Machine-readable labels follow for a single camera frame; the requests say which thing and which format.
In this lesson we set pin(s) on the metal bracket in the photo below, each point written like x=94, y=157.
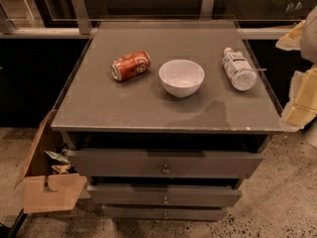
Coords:
x=81, y=15
x=206, y=9

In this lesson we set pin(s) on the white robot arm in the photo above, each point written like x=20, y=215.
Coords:
x=308, y=42

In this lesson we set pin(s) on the left metal bracket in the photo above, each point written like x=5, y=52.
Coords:
x=81, y=15

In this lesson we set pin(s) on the red soda can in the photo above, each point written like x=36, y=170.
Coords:
x=130, y=65

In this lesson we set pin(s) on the clear plastic water bottle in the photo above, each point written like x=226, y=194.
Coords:
x=240, y=73

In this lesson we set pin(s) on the crumpled green wrapper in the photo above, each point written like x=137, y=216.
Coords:
x=60, y=157

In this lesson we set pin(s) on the grey drawer cabinet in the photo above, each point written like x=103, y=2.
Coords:
x=139, y=114

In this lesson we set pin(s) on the cardboard box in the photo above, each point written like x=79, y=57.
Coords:
x=44, y=191

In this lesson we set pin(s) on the right metal bracket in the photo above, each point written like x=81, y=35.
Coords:
x=206, y=9

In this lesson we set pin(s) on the grey middle drawer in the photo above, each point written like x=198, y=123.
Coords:
x=158, y=195

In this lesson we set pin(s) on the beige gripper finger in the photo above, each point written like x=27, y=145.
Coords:
x=301, y=108
x=291, y=41

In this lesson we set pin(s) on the grey bottom drawer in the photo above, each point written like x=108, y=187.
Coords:
x=165, y=213

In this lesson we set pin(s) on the clear acrylic guard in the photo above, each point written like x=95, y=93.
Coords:
x=163, y=39

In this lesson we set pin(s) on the white bowl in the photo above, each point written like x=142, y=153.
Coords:
x=181, y=77

